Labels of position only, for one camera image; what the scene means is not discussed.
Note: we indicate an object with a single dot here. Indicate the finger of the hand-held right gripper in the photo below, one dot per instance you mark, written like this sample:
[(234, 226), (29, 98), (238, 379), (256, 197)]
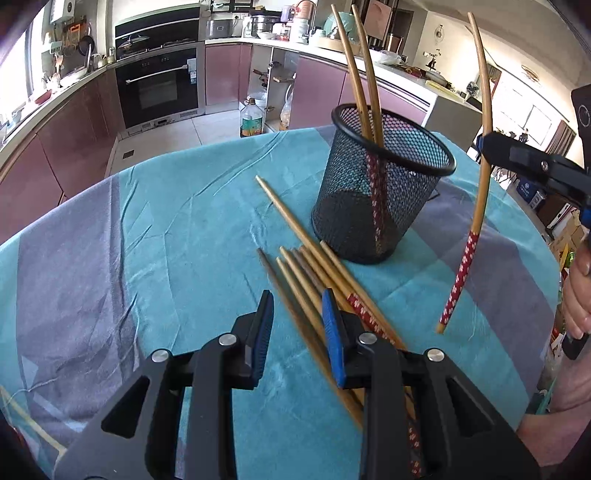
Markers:
[(521, 157)]

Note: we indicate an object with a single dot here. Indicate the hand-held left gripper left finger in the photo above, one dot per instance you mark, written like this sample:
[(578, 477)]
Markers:
[(263, 332)]

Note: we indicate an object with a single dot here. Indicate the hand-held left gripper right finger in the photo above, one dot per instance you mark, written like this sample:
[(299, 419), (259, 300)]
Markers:
[(333, 337)]

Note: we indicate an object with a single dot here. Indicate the bunch of bamboo chopsticks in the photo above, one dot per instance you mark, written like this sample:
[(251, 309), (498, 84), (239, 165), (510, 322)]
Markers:
[(362, 311)]

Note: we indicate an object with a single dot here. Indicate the black mesh utensil holder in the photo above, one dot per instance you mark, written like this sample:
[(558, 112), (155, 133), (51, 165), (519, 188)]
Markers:
[(351, 221)]

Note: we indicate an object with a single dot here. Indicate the red-patterned bamboo chopstick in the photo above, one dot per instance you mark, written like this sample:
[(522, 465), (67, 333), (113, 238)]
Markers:
[(460, 272), (368, 55), (349, 55)]

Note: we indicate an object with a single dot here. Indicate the person's right hand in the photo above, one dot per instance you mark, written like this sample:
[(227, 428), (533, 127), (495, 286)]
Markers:
[(579, 295)]

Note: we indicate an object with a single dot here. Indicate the white kitchen island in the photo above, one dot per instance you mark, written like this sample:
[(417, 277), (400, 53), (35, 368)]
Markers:
[(455, 124)]

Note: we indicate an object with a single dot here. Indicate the cardboard box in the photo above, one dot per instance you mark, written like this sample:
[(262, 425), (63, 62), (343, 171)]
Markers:
[(568, 235)]

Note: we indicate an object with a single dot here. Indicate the teal grey patterned tablecloth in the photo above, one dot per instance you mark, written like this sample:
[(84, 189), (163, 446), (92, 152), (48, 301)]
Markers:
[(161, 254)]

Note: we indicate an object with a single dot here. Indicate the plastic cooking oil bottle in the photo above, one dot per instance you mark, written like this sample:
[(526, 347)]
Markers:
[(251, 122)]

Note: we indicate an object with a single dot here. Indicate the person's leg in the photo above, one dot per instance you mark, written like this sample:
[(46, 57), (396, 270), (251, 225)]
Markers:
[(563, 434)]

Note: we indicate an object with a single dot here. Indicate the black built-in oven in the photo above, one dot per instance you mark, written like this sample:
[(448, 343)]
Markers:
[(157, 87)]

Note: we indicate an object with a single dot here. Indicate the mauve kitchen base cabinets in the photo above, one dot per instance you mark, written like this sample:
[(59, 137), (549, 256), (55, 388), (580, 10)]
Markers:
[(69, 147)]

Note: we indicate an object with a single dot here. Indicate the silver metal appliance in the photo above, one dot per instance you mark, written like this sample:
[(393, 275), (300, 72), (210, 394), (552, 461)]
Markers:
[(221, 28)]

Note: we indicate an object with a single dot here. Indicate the hanging frying pan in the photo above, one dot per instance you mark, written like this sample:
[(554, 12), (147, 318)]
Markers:
[(86, 48)]

